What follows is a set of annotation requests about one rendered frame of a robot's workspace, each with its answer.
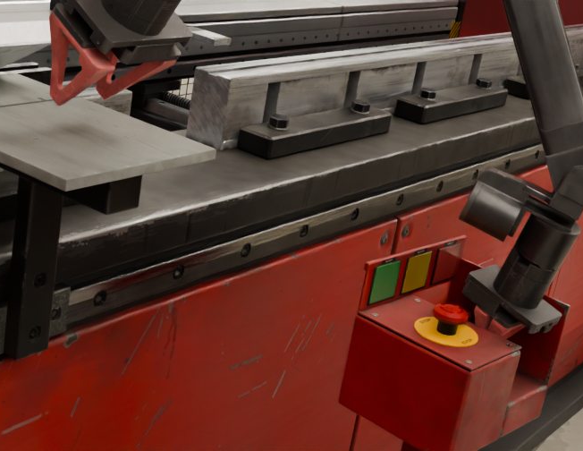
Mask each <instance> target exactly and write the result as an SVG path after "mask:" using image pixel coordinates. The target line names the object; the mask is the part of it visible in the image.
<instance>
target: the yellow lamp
mask: <svg viewBox="0 0 583 451"><path fill-rule="evenodd" d="M431 254H432V252H427V253H424V254H420V255H418V256H414V257H411V258H409V263H408V266H407V271H406V276H405V279H404V284H403V288H402V293H406V292H408V291H411V290H414V289H417V288H420V287H422V286H425V282H426V278H427V271H428V267H429V262H430V259H431Z"/></svg>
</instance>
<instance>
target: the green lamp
mask: <svg viewBox="0 0 583 451"><path fill-rule="evenodd" d="M400 265H401V261H400V260H399V261H396V262H393V263H390V264H386V265H383V266H380V267H377V268H376V274H375V279H374V284H373V288H372V293H371V297H370V301H369V303H373V302H378V301H381V300H383V299H386V298H389V297H392V296H393V295H394V290H395V286H396V282H397V277H398V274H399V269H400Z"/></svg>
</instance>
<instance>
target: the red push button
mask: <svg viewBox="0 0 583 451"><path fill-rule="evenodd" d="M433 314H434V316H435V318H436V319H438V324H437V328H436V330H437V331H438V332H439V333H441V334H443V335H447V336H454V335H456V331H457V327H458V325H461V324H464V323H465V322H466V321H467V320H468V313H467V312H466V311H465V310H463V309H462V308H461V307H460V306H458V305H455V304H452V303H440V304H437V305H436V306H435V307H434V308H433Z"/></svg>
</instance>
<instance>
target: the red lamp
mask: <svg viewBox="0 0 583 451"><path fill-rule="evenodd" d="M459 251H460V243H458V244H455V245H452V246H449V247H445V248H442V249H440V250H439V254H438V258H437V262H436V266H435V273H434V277H433V282H432V283H436V282H439V281H442V280H445V279H447V278H450V277H453V275H454V270H455V267H456V263H457V258H458V255H459Z"/></svg>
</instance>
